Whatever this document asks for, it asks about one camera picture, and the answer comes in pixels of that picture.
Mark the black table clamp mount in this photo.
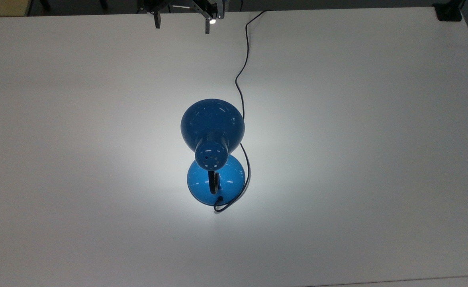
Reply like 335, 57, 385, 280
433, 0, 464, 22

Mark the light wooden furniture piece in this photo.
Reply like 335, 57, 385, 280
0, 0, 33, 18

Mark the blue desk lamp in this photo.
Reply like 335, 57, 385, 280
180, 98, 246, 207

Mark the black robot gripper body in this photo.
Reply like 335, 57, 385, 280
137, 0, 225, 20

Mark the black lamp power cable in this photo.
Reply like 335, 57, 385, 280
213, 10, 272, 213

